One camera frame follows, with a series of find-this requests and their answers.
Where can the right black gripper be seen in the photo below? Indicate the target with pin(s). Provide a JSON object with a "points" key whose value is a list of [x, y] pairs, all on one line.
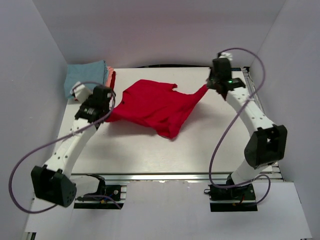
{"points": [[209, 84]]}

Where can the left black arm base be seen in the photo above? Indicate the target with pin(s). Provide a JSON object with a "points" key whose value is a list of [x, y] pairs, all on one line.
{"points": [[105, 192]]}

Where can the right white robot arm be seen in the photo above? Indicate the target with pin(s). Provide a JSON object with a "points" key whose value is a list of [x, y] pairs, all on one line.
{"points": [[267, 141]]}

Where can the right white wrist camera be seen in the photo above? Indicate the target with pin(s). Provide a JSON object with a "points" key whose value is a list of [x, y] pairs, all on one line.
{"points": [[226, 55]]}

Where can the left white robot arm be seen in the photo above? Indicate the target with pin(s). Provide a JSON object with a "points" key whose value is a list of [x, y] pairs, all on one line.
{"points": [[52, 182]]}

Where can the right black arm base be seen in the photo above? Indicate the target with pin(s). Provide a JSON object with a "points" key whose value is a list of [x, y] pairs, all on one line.
{"points": [[237, 199]]}

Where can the aluminium table frame rail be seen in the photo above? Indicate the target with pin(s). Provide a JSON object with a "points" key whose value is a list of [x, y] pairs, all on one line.
{"points": [[274, 176]]}

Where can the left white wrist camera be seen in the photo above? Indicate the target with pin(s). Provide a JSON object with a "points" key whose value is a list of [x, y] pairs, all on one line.
{"points": [[80, 92]]}

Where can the folded dark red t shirt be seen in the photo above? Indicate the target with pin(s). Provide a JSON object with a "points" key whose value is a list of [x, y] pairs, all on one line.
{"points": [[113, 79]]}

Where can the bright red t shirt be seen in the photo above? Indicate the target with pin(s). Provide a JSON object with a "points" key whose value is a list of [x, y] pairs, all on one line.
{"points": [[156, 105]]}

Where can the blue label sticker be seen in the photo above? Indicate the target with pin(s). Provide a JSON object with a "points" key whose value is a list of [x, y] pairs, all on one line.
{"points": [[236, 69]]}

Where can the folded light blue t shirt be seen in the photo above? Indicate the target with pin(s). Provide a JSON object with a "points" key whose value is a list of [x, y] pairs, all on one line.
{"points": [[90, 73]]}

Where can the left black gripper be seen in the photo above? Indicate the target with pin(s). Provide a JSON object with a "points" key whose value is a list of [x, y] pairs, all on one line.
{"points": [[86, 103]]}

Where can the folded pink t shirt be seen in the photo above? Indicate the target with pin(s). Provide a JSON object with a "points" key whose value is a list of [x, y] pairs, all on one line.
{"points": [[109, 77]]}

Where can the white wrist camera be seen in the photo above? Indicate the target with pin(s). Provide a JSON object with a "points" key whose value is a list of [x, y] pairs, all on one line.
{"points": [[80, 92], [226, 55]]}

